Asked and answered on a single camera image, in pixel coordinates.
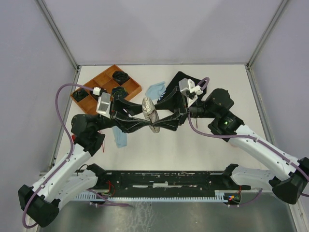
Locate red sunglasses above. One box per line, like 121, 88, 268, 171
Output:
73, 131, 105, 156

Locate crumpled light blue cloth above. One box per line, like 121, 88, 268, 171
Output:
145, 82, 166, 100

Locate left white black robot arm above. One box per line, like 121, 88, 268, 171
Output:
18, 115, 107, 229

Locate aluminium frame post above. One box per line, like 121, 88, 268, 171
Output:
35, 0, 79, 70
246, 0, 290, 70

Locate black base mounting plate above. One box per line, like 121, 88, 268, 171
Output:
90, 170, 251, 193

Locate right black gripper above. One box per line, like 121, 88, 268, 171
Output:
151, 86, 217, 132

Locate light blue cleaning cloth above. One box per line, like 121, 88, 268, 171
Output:
112, 126, 127, 148

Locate white slotted cable duct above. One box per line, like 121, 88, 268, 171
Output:
72, 189, 239, 201

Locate rolled green black belt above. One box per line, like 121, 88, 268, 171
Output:
72, 88, 88, 102

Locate black folded cloth pouch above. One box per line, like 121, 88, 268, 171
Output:
157, 71, 200, 103

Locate rolled black belt top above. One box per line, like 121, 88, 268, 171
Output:
112, 71, 129, 85

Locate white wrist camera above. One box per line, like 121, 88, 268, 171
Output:
179, 78, 203, 99
93, 87, 111, 118

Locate rolled blue yellow belt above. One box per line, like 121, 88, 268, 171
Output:
112, 86, 128, 98

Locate marble pattern glasses case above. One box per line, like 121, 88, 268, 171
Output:
142, 97, 160, 133

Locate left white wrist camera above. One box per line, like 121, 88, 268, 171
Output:
93, 87, 111, 118

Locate right aluminium frame post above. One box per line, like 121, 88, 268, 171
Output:
246, 0, 290, 70

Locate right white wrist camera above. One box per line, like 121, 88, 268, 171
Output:
179, 78, 203, 99

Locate left aluminium frame post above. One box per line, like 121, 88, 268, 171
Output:
35, 0, 79, 70

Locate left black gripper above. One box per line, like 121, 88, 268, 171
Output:
96, 94, 153, 133

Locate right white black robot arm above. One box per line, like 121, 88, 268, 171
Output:
162, 87, 309, 204

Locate wooden compartment tray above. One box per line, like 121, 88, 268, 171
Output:
70, 64, 142, 115

